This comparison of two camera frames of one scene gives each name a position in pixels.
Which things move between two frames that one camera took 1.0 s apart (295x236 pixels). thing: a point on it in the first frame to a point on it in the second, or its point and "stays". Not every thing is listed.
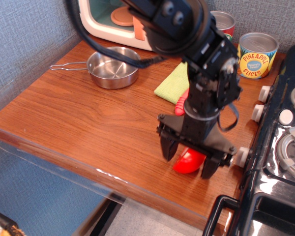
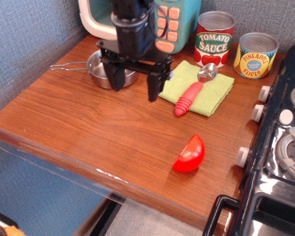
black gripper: (199, 131) to (135, 47)
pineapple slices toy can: (256, 54) stays
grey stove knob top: (263, 93) stays
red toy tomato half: (189, 161) stays
